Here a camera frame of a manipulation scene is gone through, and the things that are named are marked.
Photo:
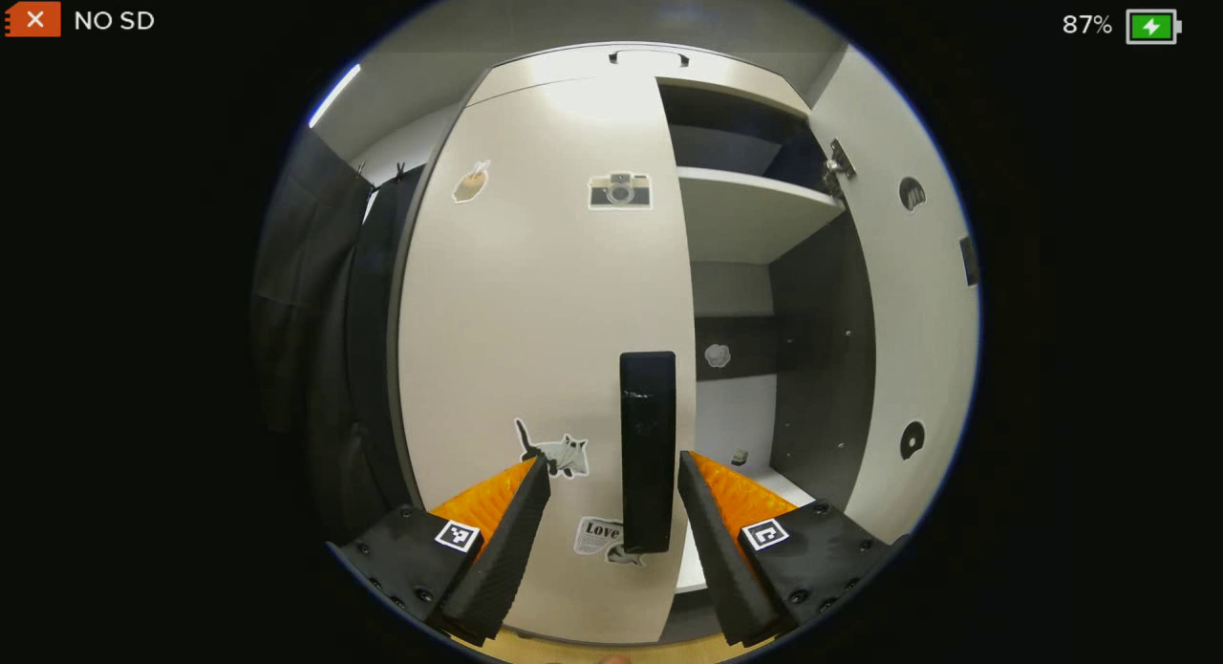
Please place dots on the cabinet door with camera sticker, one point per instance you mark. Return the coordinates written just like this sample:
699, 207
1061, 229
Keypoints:
535, 310

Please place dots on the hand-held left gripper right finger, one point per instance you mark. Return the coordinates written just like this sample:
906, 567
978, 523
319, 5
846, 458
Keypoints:
726, 568

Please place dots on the cabinet door with headphone sticker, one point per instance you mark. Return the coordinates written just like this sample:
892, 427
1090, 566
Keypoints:
908, 310

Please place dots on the grey double-door shoe cabinet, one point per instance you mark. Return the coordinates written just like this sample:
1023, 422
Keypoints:
822, 358

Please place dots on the metal door hinge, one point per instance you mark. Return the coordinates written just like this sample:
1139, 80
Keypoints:
841, 162

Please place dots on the black backdrop cloth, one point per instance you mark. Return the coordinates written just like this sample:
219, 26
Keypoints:
368, 358
296, 263

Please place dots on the beige cabinet drawer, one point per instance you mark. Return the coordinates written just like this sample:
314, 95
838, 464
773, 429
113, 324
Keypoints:
554, 72

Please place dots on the long ceiling light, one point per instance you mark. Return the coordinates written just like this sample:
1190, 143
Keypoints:
334, 96

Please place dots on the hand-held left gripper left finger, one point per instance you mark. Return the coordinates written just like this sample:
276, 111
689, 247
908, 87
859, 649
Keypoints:
506, 559

